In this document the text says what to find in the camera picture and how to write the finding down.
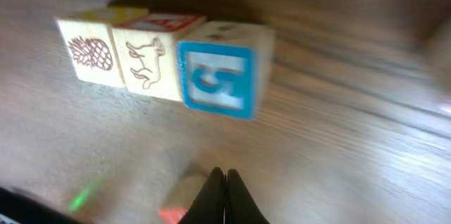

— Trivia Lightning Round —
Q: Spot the wooden block blue 5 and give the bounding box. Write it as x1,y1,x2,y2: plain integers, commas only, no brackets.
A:
177,21,276,120

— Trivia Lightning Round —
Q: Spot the plain wooden picture block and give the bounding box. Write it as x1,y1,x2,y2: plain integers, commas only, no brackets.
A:
55,6,148,87

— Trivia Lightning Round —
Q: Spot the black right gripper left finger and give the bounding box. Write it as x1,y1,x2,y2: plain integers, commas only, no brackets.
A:
179,167,226,224

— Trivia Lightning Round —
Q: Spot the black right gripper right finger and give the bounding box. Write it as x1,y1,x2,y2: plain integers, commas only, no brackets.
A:
225,169,269,224

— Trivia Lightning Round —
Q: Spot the wooden block green N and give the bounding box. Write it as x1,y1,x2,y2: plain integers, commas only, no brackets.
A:
112,13,206,101

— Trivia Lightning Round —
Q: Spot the wooden block green R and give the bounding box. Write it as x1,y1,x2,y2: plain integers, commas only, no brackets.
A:
158,174,206,224

